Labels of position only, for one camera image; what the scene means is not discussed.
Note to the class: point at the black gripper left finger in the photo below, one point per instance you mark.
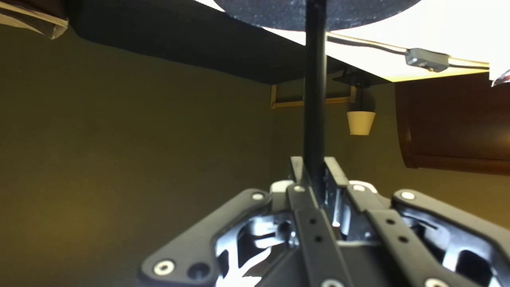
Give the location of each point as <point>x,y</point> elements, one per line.
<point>201,240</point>

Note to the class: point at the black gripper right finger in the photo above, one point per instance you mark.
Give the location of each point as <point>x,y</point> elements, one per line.
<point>392,240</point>

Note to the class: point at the black lamp with white shade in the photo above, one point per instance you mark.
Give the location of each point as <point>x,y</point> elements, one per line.
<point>314,106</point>

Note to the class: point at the dark wooden headboard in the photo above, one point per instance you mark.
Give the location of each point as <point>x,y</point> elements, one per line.
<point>456,129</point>

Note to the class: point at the white square side table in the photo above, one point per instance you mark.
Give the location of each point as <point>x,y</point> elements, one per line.
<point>456,26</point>

